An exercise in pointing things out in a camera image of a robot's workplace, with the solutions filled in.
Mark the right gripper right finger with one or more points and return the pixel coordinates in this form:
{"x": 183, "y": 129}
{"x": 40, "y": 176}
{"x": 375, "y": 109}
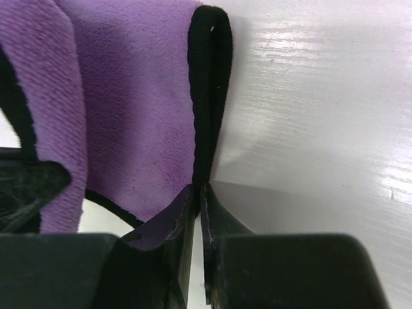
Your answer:
{"x": 247, "y": 270}

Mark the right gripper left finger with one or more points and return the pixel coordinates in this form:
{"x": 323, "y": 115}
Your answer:
{"x": 147, "y": 268}

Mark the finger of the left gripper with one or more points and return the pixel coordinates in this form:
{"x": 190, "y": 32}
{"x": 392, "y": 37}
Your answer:
{"x": 27, "y": 186}

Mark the black and purple towel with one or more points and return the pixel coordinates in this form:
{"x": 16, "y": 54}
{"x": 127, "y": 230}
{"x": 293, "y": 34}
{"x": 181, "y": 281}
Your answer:
{"x": 128, "y": 96}

